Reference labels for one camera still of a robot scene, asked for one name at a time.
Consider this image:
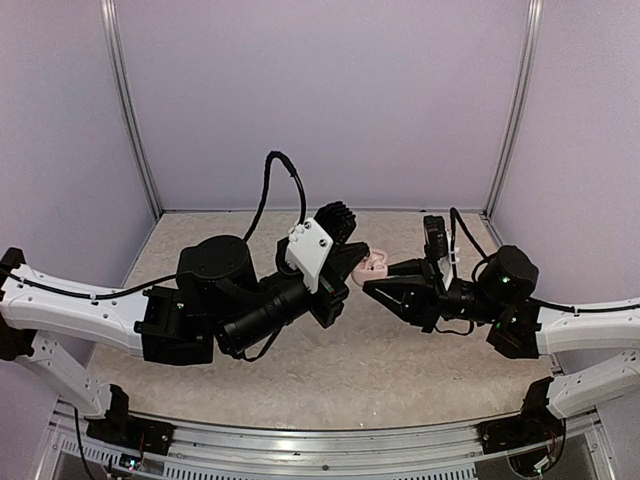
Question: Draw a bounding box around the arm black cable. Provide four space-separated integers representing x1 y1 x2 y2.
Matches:
242 150 309 244
448 207 640 336

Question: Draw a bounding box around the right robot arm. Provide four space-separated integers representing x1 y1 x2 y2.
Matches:
362 245 639 444

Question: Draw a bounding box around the right aluminium frame post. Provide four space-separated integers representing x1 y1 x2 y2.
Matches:
483 0 544 222

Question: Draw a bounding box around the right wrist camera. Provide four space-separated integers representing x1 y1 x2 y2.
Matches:
423 215 459 286

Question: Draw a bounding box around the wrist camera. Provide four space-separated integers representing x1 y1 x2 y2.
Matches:
275 201 356 294
423 215 459 286

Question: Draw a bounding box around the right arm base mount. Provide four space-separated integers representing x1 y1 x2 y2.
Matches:
476 377 566 454

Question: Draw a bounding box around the left aluminium frame post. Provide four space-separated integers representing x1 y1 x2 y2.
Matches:
100 0 164 222

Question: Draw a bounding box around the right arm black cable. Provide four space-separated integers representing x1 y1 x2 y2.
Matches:
448 207 640 336

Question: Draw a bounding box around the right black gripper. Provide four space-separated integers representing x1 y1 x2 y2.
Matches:
363 256 504 334

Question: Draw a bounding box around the aluminium frame post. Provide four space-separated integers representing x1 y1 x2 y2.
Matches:
100 0 164 222
483 0 544 222

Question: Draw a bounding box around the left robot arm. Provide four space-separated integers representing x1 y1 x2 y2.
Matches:
1 235 369 445

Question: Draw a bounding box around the front aluminium rail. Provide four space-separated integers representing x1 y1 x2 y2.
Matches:
31 401 616 479

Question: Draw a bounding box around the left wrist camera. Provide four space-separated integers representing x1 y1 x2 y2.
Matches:
275 201 356 294

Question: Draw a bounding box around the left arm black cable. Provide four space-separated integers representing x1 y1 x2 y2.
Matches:
242 150 309 244

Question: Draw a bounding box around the pink round charging case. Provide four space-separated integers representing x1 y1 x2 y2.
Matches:
351 249 388 287

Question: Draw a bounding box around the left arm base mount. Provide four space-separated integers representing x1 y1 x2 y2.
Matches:
86 384 175 456

